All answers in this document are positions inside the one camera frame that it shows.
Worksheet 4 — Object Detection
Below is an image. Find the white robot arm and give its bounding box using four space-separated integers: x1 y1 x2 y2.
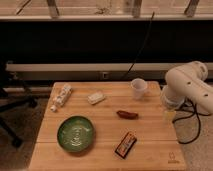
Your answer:
161 61 213 114

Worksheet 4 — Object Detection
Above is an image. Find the green ceramic bowl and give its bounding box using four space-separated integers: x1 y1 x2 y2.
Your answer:
57 116 95 153

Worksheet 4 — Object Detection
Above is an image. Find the white plastic cup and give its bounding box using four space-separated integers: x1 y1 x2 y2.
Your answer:
131 78 148 100

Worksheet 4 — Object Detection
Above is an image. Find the brown sausage toy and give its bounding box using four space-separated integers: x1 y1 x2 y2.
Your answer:
116 110 139 119

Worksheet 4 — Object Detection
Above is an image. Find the dark candy bar packet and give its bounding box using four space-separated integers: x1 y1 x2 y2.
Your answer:
115 132 137 159

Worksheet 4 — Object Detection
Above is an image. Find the thin black leaning rod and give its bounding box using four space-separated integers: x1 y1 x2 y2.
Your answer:
121 11 156 81

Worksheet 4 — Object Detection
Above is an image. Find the white plastic bottle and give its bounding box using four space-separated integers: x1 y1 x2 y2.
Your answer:
50 84 72 112

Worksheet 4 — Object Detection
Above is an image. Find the black office chair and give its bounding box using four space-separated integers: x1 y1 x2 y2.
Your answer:
0 61 37 148

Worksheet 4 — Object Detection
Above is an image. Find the black cable on floor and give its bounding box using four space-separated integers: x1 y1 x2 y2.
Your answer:
171 98 213 145

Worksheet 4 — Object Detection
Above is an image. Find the white baseboard rail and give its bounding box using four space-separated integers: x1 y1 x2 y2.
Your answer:
6 63 180 81

